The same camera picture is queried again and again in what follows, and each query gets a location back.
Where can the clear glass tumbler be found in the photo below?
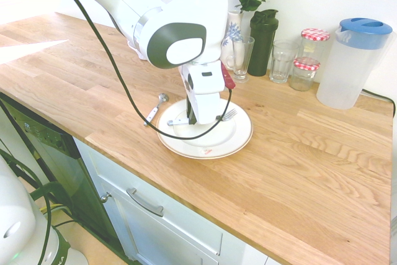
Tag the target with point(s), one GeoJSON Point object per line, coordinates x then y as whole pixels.
{"type": "Point", "coordinates": [280, 66]}

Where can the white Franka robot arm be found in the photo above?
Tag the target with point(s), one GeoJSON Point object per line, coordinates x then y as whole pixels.
{"type": "Point", "coordinates": [124, 1]}

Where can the blue lid plastic pitcher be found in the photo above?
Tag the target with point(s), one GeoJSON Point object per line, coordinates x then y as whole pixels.
{"type": "Point", "coordinates": [344, 72]}

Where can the white kitchen cabinet front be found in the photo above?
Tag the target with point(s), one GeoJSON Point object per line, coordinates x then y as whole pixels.
{"type": "Point", "coordinates": [173, 234]}

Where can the tall footed glass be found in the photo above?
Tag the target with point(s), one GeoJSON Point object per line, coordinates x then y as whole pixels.
{"type": "Point", "coordinates": [240, 74]}

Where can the large red checked lid jar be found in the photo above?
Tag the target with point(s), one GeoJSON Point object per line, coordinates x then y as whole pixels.
{"type": "Point", "coordinates": [314, 47]}

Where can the white blue floral vase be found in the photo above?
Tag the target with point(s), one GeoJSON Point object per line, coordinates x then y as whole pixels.
{"type": "Point", "coordinates": [234, 29]}

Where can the small red checked lid jar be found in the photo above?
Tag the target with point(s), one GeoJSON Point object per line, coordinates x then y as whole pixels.
{"type": "Point", "coordinates": [304, 77]}

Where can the dark dishwasher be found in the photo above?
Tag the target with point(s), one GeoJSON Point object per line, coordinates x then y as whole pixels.
{"type": "Point", "coordinates": [71, 178]}

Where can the black shaker bottle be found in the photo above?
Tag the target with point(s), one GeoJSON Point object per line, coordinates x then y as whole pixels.
{"type": "Point", "coordinates": [262, 44]}

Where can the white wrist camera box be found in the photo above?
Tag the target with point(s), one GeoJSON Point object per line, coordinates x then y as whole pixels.
{"type": "Point", "coordinates": [206, 82]}

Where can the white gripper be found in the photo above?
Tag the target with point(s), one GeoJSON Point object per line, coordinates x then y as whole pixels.
{"type": "Point", "coordinates": [206, 106]}

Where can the silver cabinet knob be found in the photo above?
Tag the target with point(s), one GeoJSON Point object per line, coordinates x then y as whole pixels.
{"type": "Point", "coordinates": [106, 197]}

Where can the white gold rimmed plate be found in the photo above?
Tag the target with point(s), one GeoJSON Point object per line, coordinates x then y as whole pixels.
{"type": "Point", "coordinates": [214, 144]}

